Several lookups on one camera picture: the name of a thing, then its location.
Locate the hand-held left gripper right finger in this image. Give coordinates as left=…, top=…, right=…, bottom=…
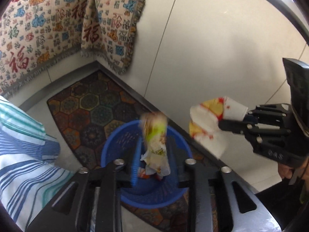
left=166, top=137, right=282, bottom=232

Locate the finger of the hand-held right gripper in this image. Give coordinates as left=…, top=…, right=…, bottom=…
left=246, top=103, right=293, bottom=122
left=218, top=119, right=291, bottom=136

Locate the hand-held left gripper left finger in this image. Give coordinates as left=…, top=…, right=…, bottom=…
left=26, top=135, right=143, bottom=232

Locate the white yellow red wrapper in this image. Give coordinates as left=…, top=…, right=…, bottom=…
left=189, top=96, right=249, bottom=160

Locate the yellow green snack packet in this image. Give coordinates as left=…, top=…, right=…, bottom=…
left=140, top=111, right=171, bottom=177

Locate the blue plastic bin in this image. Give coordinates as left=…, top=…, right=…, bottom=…
left=101, top=121, right=194, bottom=209

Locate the person's right hand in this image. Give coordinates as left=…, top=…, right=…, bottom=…
left=278, top=161, right=296, bottom=180

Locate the orange white wrapper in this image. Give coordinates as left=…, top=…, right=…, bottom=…
left=138, top=168, right=165, bottom=181

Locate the dark clothing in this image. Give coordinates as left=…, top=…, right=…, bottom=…
left=255, top=179, right=309, bottom=232

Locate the patterned floor mat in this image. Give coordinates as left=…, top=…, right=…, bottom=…
left=47, top=70, right=219, bottom=232

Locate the white kitchen cabinet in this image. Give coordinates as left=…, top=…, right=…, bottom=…
left=97, top=0, right=309, bottom=199

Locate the striped tablecloth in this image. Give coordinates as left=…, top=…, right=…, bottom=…
left=0, top=95, right=76, bottom=232

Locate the small printed blanket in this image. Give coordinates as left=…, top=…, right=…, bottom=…
left=81, top=0, right=154, bottom=76

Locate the large printed blanket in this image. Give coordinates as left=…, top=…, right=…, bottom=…
left=0, top=0, right=97, bottom=97

